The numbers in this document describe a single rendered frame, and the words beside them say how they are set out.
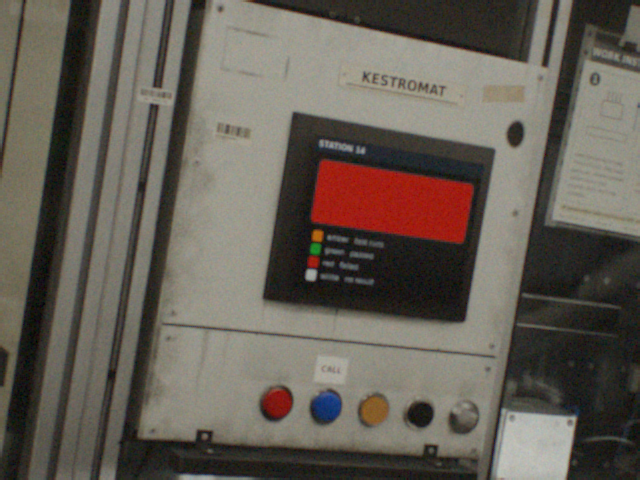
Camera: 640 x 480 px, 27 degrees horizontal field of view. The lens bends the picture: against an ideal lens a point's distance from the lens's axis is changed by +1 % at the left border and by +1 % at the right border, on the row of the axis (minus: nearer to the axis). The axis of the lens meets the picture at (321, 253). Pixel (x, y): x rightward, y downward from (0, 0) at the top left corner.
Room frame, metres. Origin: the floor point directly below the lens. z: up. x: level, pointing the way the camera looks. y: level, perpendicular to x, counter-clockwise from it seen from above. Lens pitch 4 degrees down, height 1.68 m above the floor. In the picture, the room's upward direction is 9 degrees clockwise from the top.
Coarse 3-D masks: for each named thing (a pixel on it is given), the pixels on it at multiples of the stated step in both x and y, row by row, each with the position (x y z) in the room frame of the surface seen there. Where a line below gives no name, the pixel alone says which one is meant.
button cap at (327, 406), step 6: (324, 396) 1.43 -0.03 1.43; (330, 396) 1.43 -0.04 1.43; (336, 396) 1.43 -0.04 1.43; (318, 402) 1.42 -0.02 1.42; (324, 402) 1.43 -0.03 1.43; (330, 402) 1.43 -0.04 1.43; (336, 402) 1.43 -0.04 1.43; (318, 408) 1.42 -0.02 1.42; (324, 408) 1.43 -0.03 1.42; (330, 408) 1.43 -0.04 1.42; (336, 408) 1.43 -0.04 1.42; (318, 414) 1.43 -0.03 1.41; (324, 414) 1.43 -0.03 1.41; (330, 414) 1.43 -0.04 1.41; (336, 414) 1.43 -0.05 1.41
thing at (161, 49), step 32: (160, 0) 1.34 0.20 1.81; (160, 32) 1.34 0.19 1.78; (160, 64) 1.34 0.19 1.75; (128, 128) 1.33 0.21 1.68; (160, 128) 1.34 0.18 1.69; (128, 160) 1.33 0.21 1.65; (160, 160) 1.35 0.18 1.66; (128, 192) 1.33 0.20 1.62; (160, 192) 1.35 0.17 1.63; (128, 224) 1.34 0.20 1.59; (128, 256) 1.34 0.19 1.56; (128, 288) 1.35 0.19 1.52; (128, 320) 1.34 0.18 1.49; (96, 352) 1.33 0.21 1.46; (128, 352) 1.35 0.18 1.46; (96, 384) 1.33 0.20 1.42; (128, 384) 1.35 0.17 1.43; (96, 416) 1.34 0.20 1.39; (96, 448) 1.34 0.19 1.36
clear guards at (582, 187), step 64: (576, 0) 1.56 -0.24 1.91; (576, 64) 1.56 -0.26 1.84; (576, 128) 1.57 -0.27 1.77; (576, 192) 1.58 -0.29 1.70; (576, 256) 1.58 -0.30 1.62; (576, 320) 1.59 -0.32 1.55; (512, 384) 1.56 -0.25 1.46; (576, 384) 1.60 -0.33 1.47; (128, 448) 1.35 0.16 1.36; (192, 448) 1.38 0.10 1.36; (256, 448) 1.42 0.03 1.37; (512, 448) 1.57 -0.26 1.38; (576, 448) 1.61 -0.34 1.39
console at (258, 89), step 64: (192, 64) 1.40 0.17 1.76; (256, 64) 1.37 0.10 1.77; (320, 64) 1.41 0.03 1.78; (384, 64) 1.44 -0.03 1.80; (448, 64) 1.48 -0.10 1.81; (512, 64) 1.51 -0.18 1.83; (192, 128) 1.35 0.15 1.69; (256, 128) 1.38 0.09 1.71; (320, 128) 1.40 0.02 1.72; (384, 128) 1.44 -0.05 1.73; (448, 128) 1.48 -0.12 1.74; (512, 128) 1.52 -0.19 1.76; (192, 192) 1.35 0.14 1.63; (256, 192) 1.38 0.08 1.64; (512, 192) 1.53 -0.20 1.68; (192, 256) 1.36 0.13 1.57; (256, 256) 1.39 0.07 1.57; (512, 256) 1.53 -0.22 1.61; (192, 320) 1.36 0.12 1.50; (256, 320) 1.40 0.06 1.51; (320, 320) 1.43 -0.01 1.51; (384, 320) 1.46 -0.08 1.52; (448, 320) 1.50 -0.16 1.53; (192, 384) 1.37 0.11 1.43; (256, 384) 1.40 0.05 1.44; (320, 384) 1.43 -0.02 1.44; (384, 384) 1.47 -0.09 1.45; (448, 384) 1.51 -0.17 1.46; (320, 448) 1.44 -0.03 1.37; (384, 448) 1.48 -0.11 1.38; (448, 448) 1.51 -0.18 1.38
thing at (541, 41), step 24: (528, 0) 1.56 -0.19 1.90; (552, 0) 1.55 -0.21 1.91; (528, 24) 1.55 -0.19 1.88; (552, 24) 1.56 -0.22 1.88; (528, 48) 1.54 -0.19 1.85; (552, 48) 1.55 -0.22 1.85; (552, 72) 1.55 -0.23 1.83; (552, 96) 1.55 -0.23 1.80; (528, 192) 1.55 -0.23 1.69; (528, 216) 1.55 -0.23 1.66; (504, 336) 1.55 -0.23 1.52; (504, 360) 1.55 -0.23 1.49; (480, 456) 1.55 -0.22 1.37
